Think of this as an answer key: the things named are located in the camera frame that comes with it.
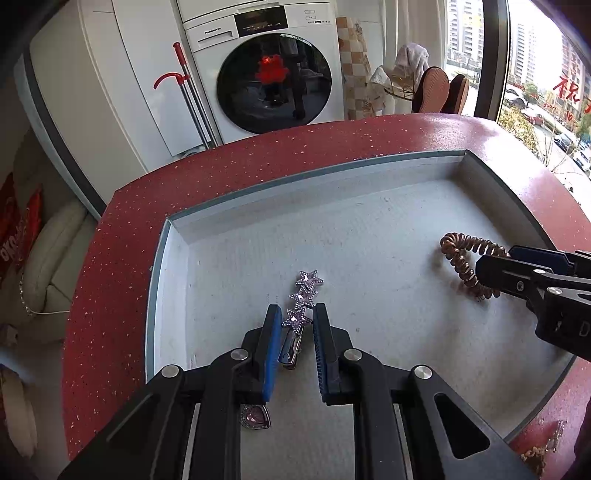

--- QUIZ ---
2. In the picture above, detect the pink star hair clip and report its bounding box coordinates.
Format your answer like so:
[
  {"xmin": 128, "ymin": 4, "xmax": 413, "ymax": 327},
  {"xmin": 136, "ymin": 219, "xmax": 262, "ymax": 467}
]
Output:
[{"xmin": 277, "ymin": 270, "xmax": 324, "ymax": 370}]

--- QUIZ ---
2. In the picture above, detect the grey jewelry tray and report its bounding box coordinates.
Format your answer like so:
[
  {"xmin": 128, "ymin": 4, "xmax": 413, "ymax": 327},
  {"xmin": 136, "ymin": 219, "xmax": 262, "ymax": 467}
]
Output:
[{"xmin": 145, "ymin": 150, "xmax": 579, "ymax": 480}]

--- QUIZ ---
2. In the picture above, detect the white washing machine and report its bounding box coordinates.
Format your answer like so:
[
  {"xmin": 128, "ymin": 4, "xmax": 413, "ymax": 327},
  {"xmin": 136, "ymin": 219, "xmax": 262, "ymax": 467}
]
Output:
[{"xmin": 184, "ymin": 4, "xmax": 345, "ymax": 145}]

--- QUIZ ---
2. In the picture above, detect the red window decal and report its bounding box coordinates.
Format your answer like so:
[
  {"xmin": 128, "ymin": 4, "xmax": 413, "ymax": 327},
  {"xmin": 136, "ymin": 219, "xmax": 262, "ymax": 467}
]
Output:
[{"xmin": 551, "ymin": 74, "xmax": 591, "ymax": 121}]

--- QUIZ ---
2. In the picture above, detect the gold ornament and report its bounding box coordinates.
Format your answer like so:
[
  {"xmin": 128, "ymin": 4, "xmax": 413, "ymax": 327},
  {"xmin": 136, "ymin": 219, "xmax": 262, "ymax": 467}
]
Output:
[{"xmin": 522, "ymin": 422, "xmax": 566, "ymax": 476}]

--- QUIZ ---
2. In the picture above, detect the row of parked cars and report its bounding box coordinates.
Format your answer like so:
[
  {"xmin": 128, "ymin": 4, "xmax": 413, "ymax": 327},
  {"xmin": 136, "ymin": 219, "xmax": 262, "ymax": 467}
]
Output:
[{"xmin": 503, "ymin": 85, "xmax": 591, "ymax": 178}]

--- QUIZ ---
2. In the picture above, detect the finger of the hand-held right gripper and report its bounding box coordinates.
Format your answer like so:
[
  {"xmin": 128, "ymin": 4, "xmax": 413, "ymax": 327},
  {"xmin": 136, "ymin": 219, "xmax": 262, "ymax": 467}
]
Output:
[
  {"xmin": 475, "ymin": 255, "xmax": 591, "ymax": 361},
  {"xmin": 509, "ymin": 246, "xmax": 591, "ymax": 278}
]

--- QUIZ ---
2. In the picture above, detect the checkered bag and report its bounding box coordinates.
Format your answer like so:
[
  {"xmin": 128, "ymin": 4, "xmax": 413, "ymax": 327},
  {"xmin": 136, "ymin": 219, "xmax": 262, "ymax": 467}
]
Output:
[{"xmin": 336, "ymin": 16, "xmax": 372, "ymax": 121}]

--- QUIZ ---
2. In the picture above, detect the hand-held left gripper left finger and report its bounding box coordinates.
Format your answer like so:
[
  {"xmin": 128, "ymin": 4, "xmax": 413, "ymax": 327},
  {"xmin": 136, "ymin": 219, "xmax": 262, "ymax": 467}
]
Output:
[{"xmin": 58, "ymin": 304, "xmax": 283, "ymax": 480}]

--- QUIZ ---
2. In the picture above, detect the brown soled slipper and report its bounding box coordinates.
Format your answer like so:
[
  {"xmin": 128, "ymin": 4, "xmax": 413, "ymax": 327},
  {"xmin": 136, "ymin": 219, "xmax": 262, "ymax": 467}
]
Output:
[
  {"xmin": 441, "ymin": 74, "xmax": 470, "ymax": 114},
  {"xmin": 412, "ymin": 66, "xmax": 450, "ymax": 114}
]

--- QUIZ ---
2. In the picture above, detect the red printed cushion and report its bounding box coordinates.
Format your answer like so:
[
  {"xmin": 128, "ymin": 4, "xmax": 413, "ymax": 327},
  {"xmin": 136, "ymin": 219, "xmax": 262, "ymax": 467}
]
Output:
[{"xmin": 0, "ymin": 178, "xmax": 44, "ymax": 282}]

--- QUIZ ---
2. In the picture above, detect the white cabinet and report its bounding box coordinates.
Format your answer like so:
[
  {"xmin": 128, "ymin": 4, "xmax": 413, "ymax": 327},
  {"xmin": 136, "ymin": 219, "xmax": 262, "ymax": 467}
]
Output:
[{"xmin": 76, "ymin": 0, "xmax": 222, "ymax": 174}]

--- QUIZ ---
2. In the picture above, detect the brown spiral hair tie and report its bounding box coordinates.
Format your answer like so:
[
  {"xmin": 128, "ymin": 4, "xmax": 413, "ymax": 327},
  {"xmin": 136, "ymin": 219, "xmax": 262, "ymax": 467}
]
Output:
[{"xmin": 440, "ymin": 232, "xmax": 511, "ymax": 303}]

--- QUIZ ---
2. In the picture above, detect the cream leather sofa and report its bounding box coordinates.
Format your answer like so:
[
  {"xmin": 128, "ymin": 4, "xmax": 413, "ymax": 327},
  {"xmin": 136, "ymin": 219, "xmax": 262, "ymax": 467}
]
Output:
[{"xmin": 14, "ymin": 129, "xmax": 100, "ymax": 342}]

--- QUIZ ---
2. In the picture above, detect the grey door frame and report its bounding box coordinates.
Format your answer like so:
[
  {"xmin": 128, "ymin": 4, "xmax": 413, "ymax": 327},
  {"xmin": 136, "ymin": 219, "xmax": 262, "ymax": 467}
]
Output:
[{"xmin": 14, "ymin": 44, "xmax": 108, "ymax": 219}]

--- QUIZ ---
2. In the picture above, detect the pink heart gem brooch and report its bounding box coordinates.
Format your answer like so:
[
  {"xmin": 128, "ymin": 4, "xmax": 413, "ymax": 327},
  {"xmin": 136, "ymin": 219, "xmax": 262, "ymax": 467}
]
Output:
[{"xmin": 240, "ymin": 403, "xmax": 271, "ymax": 431}]

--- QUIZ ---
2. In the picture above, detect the white tumble dryer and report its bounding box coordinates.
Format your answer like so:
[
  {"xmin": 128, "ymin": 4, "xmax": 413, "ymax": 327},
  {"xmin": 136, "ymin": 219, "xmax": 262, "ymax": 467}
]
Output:
[{"xmin": 177, "ymin": 0, "xmax": 305, "ymax": 24}]

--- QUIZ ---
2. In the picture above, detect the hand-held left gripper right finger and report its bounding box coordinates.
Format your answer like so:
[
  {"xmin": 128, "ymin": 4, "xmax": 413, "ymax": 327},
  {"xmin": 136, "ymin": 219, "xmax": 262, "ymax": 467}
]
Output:
[{"xmin": 311, "ymin": 303, "xmax": 539, "ymax": 480}]

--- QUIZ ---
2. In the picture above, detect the white patterned cloth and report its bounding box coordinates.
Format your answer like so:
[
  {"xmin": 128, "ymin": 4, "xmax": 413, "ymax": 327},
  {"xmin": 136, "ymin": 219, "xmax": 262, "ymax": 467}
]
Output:
[{"xmin": 369, "ymin": 65, "xmax": 399, "ymax": 116}]

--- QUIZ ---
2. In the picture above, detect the red handled mop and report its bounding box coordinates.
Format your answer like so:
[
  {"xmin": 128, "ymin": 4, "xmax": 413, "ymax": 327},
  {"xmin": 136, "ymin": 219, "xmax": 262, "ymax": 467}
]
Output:
[{"xmin": 154, "ymin": 42, "xmax": 218, "ymax": 151}]

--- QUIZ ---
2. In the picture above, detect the black window frame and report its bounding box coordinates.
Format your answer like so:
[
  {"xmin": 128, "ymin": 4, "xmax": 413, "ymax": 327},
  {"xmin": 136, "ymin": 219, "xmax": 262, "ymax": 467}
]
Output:
[{"xmin": 475, "ymin": 0, "xmax": 511, "ymax": 123}]

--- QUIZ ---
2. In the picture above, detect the pale pink towel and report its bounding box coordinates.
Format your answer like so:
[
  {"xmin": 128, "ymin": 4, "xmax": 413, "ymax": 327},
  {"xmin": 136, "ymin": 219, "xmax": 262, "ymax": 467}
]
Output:
[{"xmin": 394, "ymin": 43, "xmax": 430, "ymax": 88}]

